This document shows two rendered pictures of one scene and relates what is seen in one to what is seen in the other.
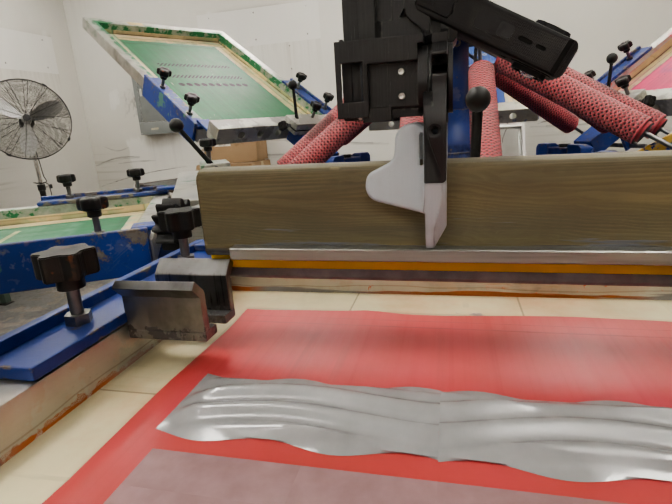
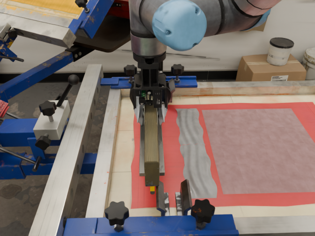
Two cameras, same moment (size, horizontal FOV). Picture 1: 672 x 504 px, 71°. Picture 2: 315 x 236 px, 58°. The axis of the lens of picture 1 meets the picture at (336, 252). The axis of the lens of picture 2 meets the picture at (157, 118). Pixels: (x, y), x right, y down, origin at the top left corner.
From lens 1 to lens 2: 80 cm
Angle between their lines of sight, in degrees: 93
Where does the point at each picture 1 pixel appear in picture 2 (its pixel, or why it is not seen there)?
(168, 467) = (227, 187)
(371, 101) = (163, 98)
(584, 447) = (197, 126)
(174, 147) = not seen: outside the picture
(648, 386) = (169, 116)
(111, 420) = (218, 211)
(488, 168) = not seen: hidden behind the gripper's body
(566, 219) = not seen: hidden behind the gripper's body
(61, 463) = (236, 211)
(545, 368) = (165, 129)
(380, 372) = (174, 157)
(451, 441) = (200, 142)
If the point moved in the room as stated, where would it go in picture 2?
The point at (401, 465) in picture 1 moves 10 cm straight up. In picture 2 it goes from (208, 150) to (213, 121)
